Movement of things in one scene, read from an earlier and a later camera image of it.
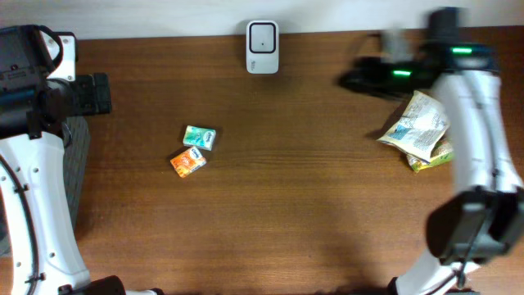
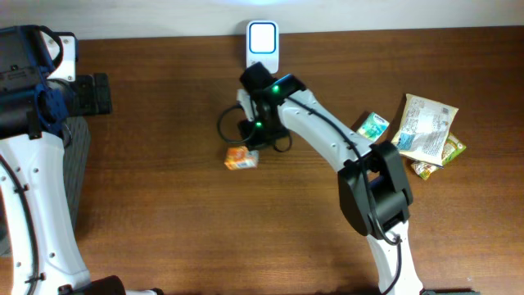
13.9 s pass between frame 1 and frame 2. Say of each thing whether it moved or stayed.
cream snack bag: moved
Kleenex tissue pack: moved
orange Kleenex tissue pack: moved
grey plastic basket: stayed
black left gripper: stayed
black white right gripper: moved
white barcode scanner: stayed
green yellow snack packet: moved
